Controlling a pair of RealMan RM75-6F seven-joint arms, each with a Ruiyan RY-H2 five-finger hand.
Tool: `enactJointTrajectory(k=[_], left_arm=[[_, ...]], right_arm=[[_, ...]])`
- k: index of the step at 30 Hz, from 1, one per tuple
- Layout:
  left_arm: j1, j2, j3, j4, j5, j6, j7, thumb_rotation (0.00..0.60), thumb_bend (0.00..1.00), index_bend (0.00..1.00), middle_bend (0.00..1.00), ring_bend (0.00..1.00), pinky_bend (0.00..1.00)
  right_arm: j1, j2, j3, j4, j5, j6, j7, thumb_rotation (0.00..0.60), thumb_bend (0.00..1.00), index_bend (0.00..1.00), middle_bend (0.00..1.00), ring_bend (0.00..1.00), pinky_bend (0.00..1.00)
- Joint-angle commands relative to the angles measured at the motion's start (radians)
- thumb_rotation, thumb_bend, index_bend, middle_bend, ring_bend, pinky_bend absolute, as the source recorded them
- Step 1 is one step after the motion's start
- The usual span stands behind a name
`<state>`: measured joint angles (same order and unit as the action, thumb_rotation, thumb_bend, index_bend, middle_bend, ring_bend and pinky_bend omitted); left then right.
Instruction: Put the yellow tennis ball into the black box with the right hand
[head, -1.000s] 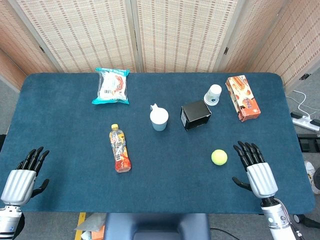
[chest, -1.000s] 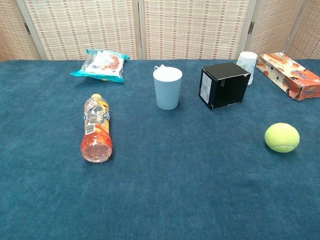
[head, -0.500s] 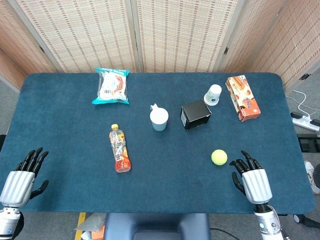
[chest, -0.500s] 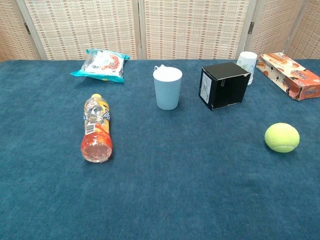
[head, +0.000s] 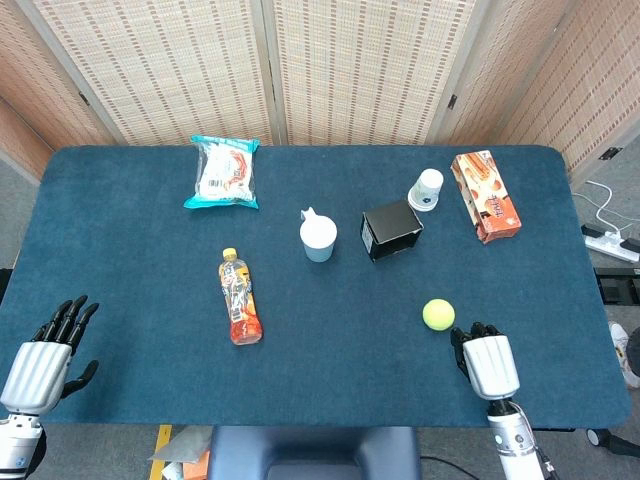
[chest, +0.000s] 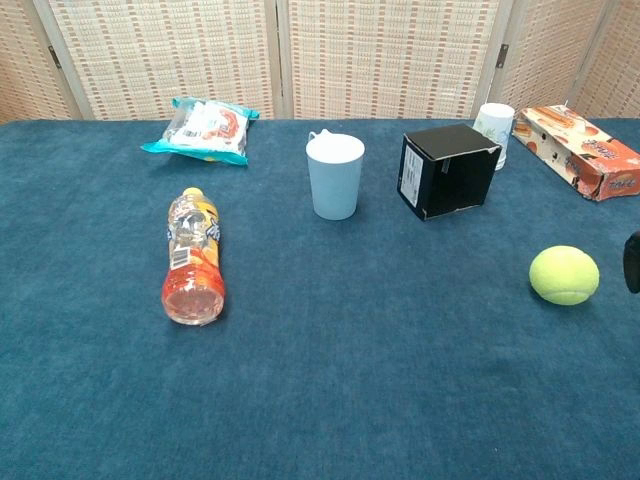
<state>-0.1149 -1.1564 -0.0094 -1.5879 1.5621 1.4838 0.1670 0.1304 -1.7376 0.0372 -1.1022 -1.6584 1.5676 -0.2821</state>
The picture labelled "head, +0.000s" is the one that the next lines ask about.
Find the yellow tennis ball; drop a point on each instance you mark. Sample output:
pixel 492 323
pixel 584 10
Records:
pixel 438 314

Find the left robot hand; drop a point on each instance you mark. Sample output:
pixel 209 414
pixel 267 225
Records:
pixel 37 367

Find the teal snack bag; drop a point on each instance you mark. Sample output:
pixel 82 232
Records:
pixel 223 172

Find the light blue paper cup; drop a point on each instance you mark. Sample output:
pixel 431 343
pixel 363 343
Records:
pixel 318 239

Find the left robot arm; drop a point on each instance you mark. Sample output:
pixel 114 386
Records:
pixel 17 445

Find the black table foot with caster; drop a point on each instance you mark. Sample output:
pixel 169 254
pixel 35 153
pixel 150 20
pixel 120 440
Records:
pixel 612 440

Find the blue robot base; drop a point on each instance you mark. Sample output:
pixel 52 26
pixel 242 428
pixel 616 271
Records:
pixel 312 452

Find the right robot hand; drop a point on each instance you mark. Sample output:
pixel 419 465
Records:
pixel 489 365

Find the white paper cup with print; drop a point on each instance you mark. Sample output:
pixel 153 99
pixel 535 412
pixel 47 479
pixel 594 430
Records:
pixel 426 191

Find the black box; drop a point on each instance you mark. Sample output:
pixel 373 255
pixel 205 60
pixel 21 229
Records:
pixel 390 230

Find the orange drink bottle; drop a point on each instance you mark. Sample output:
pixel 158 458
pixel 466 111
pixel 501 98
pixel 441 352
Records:
pixel 239 297

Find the orange packet on floor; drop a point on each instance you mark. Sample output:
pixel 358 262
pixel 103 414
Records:
pixel 192 467

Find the white shoe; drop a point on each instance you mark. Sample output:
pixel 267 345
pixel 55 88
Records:
pixel 625 355

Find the grey foil bag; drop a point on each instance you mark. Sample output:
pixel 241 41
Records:
pixel 182 442

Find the woven folding screen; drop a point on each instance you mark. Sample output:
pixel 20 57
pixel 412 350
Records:
pixel 320 70

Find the blue table cloth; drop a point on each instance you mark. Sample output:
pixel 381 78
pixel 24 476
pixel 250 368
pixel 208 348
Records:
pixel 320 370

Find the white power strip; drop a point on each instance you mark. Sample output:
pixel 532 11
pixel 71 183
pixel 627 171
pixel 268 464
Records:
pixel 611 245

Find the orange biscuit box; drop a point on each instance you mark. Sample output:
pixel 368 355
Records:
pixel 486 196

